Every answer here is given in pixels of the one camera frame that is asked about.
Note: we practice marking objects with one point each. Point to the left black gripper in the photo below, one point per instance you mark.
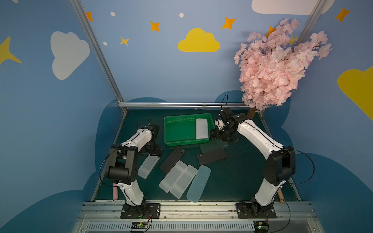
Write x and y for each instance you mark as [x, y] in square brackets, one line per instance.
[156, 149]

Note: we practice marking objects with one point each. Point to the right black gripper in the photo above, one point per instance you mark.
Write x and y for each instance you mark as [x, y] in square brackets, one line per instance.
[219, 135]

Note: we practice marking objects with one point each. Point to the dark green pencil case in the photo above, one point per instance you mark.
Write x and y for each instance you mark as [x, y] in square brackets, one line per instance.
[213, 145]

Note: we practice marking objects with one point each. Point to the white opaque pencil case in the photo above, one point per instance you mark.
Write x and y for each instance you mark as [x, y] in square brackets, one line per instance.
[201, 128]

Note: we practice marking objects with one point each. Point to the black pencil case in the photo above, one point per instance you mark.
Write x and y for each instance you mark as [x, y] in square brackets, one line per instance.
[172, 159]

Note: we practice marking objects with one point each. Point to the green plastic storage tray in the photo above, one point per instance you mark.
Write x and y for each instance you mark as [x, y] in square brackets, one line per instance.
[181, 130]

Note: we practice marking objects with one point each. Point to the dark grey pencil case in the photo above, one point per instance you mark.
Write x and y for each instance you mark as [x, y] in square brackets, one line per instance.
[212, 156]

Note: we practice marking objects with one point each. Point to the light teal frosted pencil case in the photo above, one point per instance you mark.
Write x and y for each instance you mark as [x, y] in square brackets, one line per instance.
[198, 184]

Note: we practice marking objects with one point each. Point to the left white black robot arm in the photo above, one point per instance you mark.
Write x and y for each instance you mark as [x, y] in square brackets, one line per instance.
[123, 162]

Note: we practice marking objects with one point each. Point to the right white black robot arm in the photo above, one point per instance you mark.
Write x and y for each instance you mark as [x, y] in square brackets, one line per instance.
[280, 160]

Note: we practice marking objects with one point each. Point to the purple pink toy shovel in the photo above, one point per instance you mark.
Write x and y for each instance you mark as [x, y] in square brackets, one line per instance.
[115, 192]

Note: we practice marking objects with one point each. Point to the pink artificial blossom tree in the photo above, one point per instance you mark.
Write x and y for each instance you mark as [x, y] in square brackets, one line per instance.
[271, 66]

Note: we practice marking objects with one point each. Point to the left small circuit board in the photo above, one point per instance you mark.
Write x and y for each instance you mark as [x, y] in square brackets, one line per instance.
[138, 226]

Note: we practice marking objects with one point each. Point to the small circuit board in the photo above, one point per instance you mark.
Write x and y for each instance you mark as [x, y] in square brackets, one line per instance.
[261, 227]
[138, 226]

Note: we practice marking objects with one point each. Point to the right small circuit board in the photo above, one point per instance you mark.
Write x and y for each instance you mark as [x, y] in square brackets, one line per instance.
[261, 227]

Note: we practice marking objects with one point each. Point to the aluminium back frame bar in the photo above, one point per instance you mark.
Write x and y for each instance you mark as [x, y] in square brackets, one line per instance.
[178, 105]

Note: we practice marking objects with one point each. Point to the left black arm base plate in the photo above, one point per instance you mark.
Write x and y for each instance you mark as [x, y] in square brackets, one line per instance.
[141, 212]

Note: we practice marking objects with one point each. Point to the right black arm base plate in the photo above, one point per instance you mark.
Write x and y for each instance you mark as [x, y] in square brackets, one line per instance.
[254, 210]

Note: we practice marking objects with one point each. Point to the green toy hammer wooden handle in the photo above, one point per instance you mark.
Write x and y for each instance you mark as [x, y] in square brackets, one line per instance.
[281, 196]

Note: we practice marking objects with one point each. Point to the aluminium front rail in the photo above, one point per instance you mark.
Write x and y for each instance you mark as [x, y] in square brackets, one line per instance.
[201, 217]

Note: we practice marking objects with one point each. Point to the left aluminium frame post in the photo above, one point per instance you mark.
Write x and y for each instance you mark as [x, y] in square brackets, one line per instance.
[83, 19]

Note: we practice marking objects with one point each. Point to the aluminium frame post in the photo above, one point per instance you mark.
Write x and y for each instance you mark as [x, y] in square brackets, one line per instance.
[83, 19]
[311, 22]

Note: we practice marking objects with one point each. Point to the right aluminium frame post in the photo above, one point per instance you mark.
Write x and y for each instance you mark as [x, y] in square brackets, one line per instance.
[311, 22]

